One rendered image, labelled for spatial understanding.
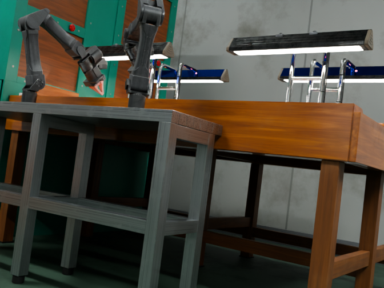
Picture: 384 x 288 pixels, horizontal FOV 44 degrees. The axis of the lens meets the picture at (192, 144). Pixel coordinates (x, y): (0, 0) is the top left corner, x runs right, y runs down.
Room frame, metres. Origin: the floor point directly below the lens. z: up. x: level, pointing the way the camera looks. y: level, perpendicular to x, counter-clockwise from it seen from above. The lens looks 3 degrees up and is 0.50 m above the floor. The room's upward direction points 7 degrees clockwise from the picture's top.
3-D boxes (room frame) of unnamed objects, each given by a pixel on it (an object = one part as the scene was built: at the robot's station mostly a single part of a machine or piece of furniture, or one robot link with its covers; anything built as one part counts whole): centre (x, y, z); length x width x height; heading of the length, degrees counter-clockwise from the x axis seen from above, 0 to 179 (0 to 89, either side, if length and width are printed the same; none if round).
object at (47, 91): (2.72, 0.82, 0.83); 0.30 x 0.06 x 0.07; 145
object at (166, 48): (2.52, 0.42, 1.08); 0.62 x 0.08 x 0.07; 55
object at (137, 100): (1.78, 0.23, 0.71); 0.20 x 0.07 x 0.08; 59
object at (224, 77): (2.98, 0.10, 1.08); 0.62 x 0.08 x 0.07; 55
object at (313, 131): (2.05, 0.22, 0.67); 1.81 x 0.12 x 0.19; 55
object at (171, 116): (2.15, 0.35, 0.65); 1.20 x 0.90 x 0.04; 59
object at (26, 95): (2.09, 0.74, 0.71); 0.20 x 0.07 x 0.08; 59
